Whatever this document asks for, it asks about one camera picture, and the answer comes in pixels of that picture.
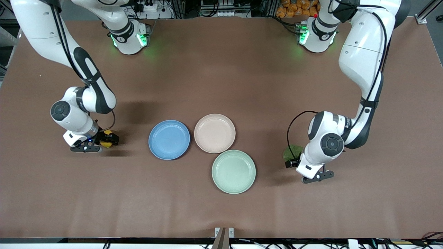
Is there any green lettuce leaf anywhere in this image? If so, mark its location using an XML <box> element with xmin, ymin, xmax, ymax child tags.
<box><xmin>283</xmin><ymin>144</ymin><xmax>304</xmax><ymax>162</ymax></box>

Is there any blue plate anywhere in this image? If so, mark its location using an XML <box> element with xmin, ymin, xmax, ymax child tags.
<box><xmin>148</xmin><ymin>120</ymin><xmax>191</xmax><ymax>160</ymax></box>

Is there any light green plate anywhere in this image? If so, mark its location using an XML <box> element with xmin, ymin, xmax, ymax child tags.
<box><xmin>211</xmin><ymin>150</ymin><xmax>256</xmax><ymax>194</ymax></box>

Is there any beige pink plate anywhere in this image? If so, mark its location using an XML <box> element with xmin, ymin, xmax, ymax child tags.
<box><xmin>194</xmin><ymin>114</ymin><xmax>236</xmax><ymax>154</ymax></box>

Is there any brown table mat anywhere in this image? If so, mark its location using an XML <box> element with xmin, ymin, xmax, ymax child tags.
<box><xmin>0</xmin><ymin>17</ymin><xmax>443</xmax><ymax>240</ymax></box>

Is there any pile of orange items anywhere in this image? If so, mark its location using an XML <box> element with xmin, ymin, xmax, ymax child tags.
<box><xmin>276</xmin><ymin>0</ymin><xmax>319</xmax><ymax>18</ymax></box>

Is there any white electronic device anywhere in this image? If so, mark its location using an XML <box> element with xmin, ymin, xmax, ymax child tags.
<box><xmin>200</xmin><ymin>0</ymin><xmax>239</xmax><ymax>18</ymax></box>

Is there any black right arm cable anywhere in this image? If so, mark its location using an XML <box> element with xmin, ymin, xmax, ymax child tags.
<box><xmin>48</xmin><ymin>0</ymin><xmax>116</xmax><ymax>132</ymax></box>

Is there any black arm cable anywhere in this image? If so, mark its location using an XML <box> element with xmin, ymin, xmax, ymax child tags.
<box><xmin>48</xmin><ymin>0</ymin><xmax>116</xmax><ymax>132</ymax></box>
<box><xmin>287</xmin><ymin>0</ymin><xmax>391</xmax><ymax>161</ymax></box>

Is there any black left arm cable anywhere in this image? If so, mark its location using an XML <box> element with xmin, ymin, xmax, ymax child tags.
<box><xmin>287</xmin><ymin>0</ymin><xmax>391</xmax><ymax>161</ymax></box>

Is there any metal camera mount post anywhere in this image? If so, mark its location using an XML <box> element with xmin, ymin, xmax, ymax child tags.
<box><xmin>211</xmin><ymin>227</ymin><xmax>235</xmax><ymax>249</ymax></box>

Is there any aluminium frame profile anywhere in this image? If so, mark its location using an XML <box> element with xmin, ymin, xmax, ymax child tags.
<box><xmin>415</xmin><ymin>0</ymin><xmax>443</xmax><ymax>25</ymax></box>

